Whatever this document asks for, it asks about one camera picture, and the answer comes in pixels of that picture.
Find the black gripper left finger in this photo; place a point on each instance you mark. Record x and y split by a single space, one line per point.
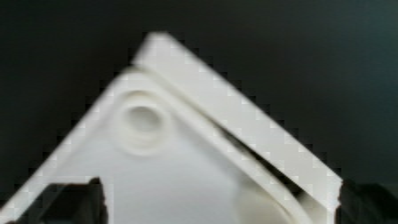
69 204

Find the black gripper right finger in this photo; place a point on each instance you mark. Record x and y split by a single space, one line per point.
367 204

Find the white desk tabletop tray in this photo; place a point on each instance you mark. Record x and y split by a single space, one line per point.
183 176

